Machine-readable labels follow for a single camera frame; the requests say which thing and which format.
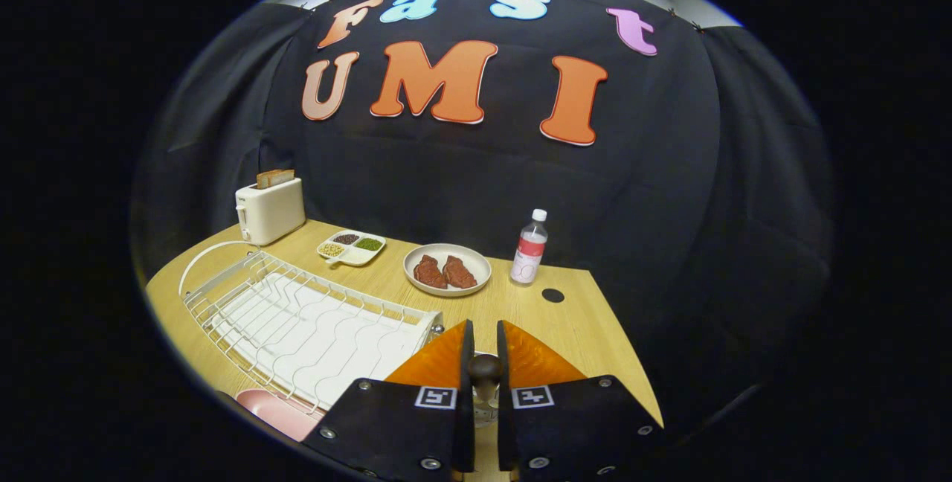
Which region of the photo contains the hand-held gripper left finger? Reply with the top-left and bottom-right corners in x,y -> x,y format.
300,320 -> 476,481

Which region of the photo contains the white wire dish rack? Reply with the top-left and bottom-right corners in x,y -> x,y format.
178,240 -> 445,414

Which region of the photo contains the red-brown meat piece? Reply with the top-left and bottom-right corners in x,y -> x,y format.
414,254 -> 448,289
443,255 -> 478,289

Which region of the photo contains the white toaster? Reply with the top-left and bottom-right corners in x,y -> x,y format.
235,177 -> 306,246

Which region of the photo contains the white divided dish with beans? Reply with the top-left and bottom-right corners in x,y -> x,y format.
317,230 -> 387,268

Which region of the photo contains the pink plate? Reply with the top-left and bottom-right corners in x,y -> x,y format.
235,388 -> 328,443

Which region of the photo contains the white drain tray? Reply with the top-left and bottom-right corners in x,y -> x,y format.
212,274 -> 425,408

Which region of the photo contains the clear bottle with red label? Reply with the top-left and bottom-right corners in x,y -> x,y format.
509,208 -> 550,286

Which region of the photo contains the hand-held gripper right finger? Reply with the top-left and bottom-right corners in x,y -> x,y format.
495,319 -> 675,482

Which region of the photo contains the beige plate with meat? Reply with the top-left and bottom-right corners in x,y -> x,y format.
403,243 -> 493,298

